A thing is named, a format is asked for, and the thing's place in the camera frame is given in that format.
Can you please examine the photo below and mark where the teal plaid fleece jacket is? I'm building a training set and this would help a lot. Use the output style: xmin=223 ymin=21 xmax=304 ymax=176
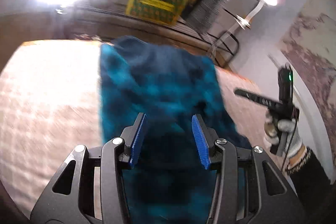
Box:
xmin=100 ymin=36 xmax=251 ymax=223

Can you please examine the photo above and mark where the right forearm dark sleeve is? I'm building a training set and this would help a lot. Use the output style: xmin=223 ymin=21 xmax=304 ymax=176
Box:
xmin=286 ymin=146 xmax=335 ymax=223

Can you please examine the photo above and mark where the right white gloved hand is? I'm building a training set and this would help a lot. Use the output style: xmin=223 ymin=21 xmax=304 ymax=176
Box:
xmin=264 ymin=111 xmax=303 ymax=159

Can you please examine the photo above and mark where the beige checked bed blanket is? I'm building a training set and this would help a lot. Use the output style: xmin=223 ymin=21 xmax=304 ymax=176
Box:
xmin=0 ymin=39 xmax=289 ymax=217

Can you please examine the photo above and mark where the yellow green patterned box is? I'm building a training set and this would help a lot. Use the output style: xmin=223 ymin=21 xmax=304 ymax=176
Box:
xmin=125 ymin=0 xmax=189 ymax=26

